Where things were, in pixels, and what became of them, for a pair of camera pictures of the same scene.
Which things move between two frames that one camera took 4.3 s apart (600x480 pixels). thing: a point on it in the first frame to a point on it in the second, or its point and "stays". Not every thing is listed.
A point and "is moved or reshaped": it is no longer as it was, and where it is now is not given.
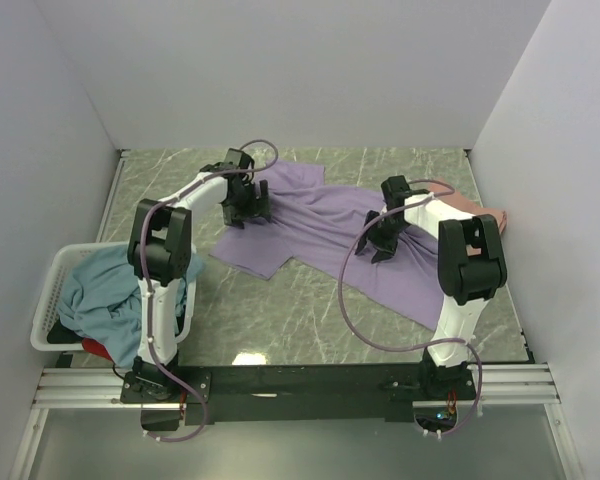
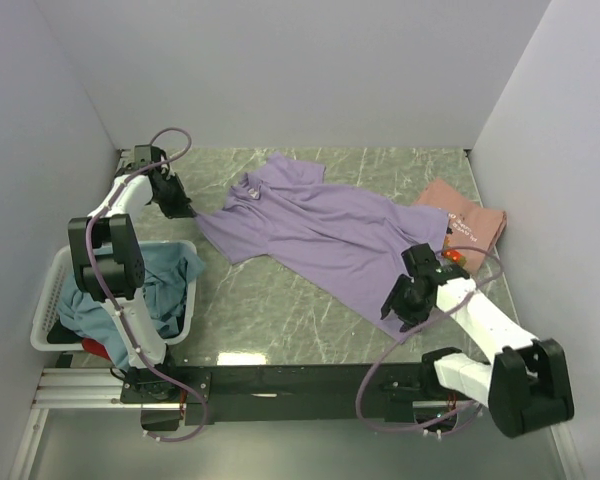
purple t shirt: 316,229 is moved or reshaped
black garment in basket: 58,334 stays
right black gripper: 386,230 to 405,302
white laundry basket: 57,275 stays
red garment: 95,347 stays
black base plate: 177,397 stays
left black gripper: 247,201 to 170,198
